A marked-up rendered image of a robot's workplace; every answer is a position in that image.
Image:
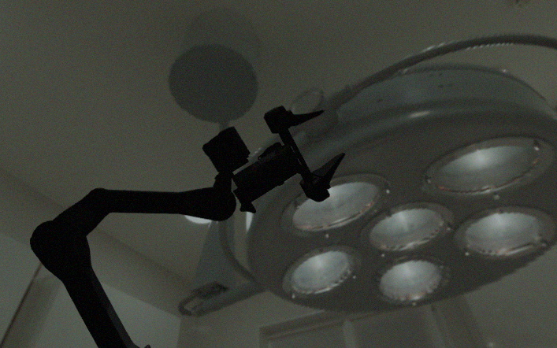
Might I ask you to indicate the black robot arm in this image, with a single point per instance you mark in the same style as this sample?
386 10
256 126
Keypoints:
61 244

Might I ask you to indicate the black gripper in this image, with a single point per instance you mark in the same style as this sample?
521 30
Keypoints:
283 163

